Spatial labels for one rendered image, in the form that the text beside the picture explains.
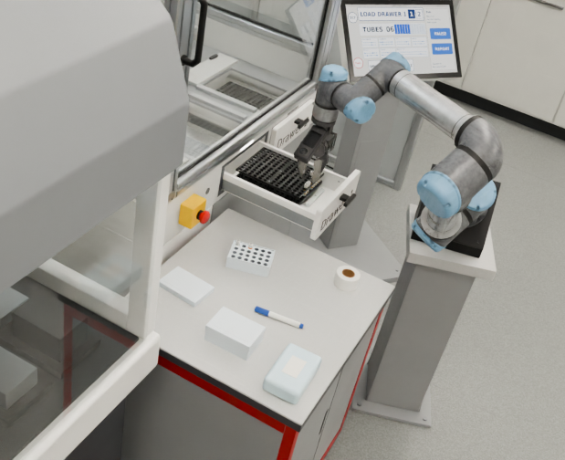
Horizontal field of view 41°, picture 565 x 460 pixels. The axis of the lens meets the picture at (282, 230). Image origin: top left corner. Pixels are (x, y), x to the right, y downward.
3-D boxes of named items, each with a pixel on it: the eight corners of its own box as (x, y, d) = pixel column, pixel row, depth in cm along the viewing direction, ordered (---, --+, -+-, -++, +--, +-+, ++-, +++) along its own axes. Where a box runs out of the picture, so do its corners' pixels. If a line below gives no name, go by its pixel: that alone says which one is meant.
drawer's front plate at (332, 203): (353, 198, 247) (360, 170, 241) (314, 241, 225) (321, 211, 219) (348, 196, 248) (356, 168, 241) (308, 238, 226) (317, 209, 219)
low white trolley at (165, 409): (340, 445, 270) (395, 286, 225) (252, 590, 223) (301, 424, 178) (202, 371, 286) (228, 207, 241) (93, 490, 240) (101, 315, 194)
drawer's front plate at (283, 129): (308, 127, 280) (315, 99, 273) (271, 158, 258) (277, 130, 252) (305, 125, 280) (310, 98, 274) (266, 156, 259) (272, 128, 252)
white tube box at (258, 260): (273, 260, 224) (275, 250, 222) (267, 277, 217) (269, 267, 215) (232, 249, 225) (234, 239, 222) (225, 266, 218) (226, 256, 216)
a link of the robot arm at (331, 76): (334, 78, 206) (316, 63, 211) (326, 113, 212) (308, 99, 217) (356, 74, 210) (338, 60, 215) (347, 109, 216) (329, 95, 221)
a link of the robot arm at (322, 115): (333, 113, 213) (308, 102, 215) (329, 127, 216) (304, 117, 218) (344, 104, 219) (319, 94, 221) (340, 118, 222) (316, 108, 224)
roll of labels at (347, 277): (329, 283, 220) (331, 272, 218) (341, 272, 225) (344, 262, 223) (349, 295, 218) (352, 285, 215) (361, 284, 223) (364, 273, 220)
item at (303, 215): (347, 194, 245) (351, 179, 242) (312, 232, 226) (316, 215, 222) (241, 148, 257) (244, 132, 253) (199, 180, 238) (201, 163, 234)
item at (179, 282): (214, 291, 209) (214, 287, 208) (193, 307, 203) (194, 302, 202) (177, 269, 213) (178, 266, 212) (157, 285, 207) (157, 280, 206)
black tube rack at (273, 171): (319, 190, 244) (324, 172, 241) (295, 214, 231) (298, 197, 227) (260, 163, 251) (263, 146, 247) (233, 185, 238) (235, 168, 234)
